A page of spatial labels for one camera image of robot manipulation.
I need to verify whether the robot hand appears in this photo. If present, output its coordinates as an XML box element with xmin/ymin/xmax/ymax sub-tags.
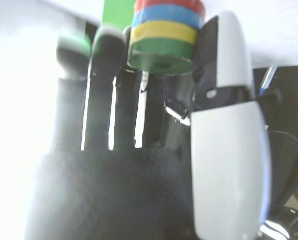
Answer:
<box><xmin>23</xmin><ymin>11</ymin><xmax>282</xmax><ymax>240</ymax></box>

